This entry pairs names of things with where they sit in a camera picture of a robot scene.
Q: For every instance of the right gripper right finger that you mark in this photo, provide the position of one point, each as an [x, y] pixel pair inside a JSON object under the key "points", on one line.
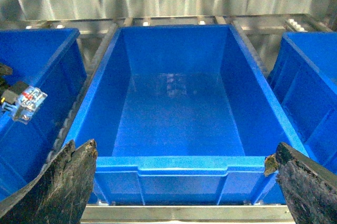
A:
{"points": [[309, 189]]}

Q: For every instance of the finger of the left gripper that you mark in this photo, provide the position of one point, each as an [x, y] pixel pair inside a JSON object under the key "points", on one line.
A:
{"points": [[5, 70]]}

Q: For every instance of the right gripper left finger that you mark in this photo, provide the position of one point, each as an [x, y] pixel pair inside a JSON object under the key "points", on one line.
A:
{"points": [[60, 192]]}

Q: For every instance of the yellow button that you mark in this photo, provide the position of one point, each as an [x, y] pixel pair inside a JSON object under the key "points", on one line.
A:
{"points": [[20, 101]]}

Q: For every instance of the blue far right bin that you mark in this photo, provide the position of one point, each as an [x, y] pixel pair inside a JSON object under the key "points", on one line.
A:
{"points": [[304, 81]]}

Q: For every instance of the blue empty middle bin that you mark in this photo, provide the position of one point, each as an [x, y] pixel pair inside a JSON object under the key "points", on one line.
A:
{"points": [[182, 115]]}

